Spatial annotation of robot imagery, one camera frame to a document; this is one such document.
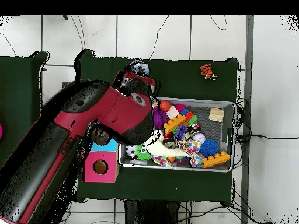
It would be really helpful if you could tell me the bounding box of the purple toy building block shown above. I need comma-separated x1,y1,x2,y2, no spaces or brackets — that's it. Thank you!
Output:
175,125,187,141

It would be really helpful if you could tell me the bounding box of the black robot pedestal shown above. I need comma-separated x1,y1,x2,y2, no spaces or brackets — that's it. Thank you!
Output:
123,199,183,224

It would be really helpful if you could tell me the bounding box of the black floor cable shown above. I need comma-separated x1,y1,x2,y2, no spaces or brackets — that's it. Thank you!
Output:
235,132,299,142

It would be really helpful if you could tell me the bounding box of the purple spiky ball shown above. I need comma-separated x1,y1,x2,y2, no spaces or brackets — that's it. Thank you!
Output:
152,104,169,131

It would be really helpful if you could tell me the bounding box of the dark green table cloth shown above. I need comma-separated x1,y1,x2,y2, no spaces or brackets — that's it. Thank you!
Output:
0,50,54,169
74,48,240,206

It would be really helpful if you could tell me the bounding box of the shallow clear mesh bin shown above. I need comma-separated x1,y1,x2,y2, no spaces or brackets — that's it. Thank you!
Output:
119,95,237,173

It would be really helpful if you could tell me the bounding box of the white baseball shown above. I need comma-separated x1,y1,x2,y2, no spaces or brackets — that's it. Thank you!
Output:
192,132,206,145

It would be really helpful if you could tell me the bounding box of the small soccer ball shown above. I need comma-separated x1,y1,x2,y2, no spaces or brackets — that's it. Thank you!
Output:
124,144,138,157

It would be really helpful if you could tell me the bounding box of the orange ball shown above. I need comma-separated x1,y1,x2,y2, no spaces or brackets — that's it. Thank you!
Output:
159,100,172,113

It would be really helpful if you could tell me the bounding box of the orange toy building block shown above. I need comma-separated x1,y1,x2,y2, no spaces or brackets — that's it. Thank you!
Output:
201,151,232,169
162,114,187,135

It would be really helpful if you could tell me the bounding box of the clear plastic packet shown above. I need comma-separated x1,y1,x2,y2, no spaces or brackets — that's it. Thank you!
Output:
127,59,152,78

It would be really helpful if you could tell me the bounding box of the orange tiger striped toy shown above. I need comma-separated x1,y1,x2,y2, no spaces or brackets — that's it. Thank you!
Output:
199,63,218,81

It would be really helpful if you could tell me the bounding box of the flat wooden block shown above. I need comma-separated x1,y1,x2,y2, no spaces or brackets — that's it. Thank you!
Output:
208,107,225,123

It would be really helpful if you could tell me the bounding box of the small blue spiky ball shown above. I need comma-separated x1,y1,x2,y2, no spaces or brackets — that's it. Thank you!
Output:
200,138,220,158

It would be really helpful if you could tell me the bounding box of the wooden box with three holes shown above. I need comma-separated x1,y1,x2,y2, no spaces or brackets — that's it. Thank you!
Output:
84,122,120,184

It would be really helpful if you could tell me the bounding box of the colourful patterned cloth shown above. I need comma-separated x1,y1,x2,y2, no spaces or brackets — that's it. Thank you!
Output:
152,139,206,168

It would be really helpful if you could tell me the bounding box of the green googly-eyed spiky ball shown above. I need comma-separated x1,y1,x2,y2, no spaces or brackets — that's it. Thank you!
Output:
135,144,152,162

